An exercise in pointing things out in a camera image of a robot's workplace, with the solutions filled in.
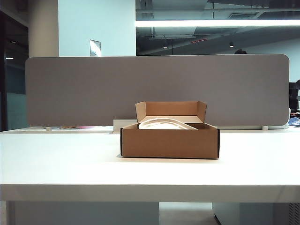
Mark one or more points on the beige oval pulp lid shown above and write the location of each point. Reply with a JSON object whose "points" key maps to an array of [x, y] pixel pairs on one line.
{"points": [[164, 124]]}

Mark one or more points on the brown cardboard box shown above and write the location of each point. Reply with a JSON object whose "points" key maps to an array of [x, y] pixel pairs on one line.
{"points": [[168, 144]]}

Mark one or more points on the small wall poster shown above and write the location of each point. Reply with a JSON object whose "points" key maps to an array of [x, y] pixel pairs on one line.
{"points": [[95, 48]]}

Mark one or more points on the seated person in black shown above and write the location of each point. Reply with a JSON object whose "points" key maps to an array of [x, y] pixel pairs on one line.
{"points": [[293, 103]]}

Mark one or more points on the flat pink item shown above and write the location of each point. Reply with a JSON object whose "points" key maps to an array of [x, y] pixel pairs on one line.
{"points": [[85, 127]]}

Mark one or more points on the flat brown item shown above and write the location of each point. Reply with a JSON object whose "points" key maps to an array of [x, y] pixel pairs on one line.
{"points": [[69, 127]]}

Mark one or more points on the blue patterned cloth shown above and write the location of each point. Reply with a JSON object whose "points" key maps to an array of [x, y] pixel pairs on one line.
{"points": [[294, 122]]}

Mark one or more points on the round ceiling spot lamp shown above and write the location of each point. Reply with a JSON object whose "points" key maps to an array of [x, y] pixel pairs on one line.
{"points": [[231, 45]]}

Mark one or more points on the dark-haired person head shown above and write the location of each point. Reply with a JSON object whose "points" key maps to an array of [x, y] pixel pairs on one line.
{"points": [[241, 52]]}

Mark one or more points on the grey fabric desk divider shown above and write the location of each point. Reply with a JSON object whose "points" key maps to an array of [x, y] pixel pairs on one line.
{"points": [[93, 89]]}

